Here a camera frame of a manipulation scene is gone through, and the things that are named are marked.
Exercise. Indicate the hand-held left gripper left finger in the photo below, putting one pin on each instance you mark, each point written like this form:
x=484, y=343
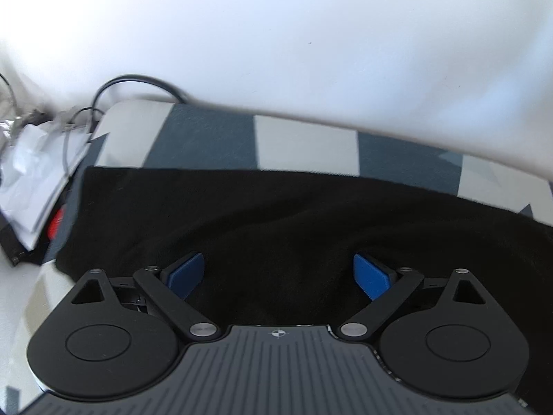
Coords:
x=185, y=274

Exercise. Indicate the black fleece pants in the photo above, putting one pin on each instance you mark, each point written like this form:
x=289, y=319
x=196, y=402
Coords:
x=281, y=224

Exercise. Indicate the geometric patterned cloth cover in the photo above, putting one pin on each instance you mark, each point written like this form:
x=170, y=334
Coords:
x=302, y=147

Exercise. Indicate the red small object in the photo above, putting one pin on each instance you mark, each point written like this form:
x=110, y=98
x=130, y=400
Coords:
x=56, y=224

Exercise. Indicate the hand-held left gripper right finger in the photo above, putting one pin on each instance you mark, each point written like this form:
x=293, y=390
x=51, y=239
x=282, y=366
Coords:
x=371, y=274

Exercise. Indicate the white crumpled paper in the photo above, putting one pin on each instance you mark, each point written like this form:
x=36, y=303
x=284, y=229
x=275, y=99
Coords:
x=34, y=173

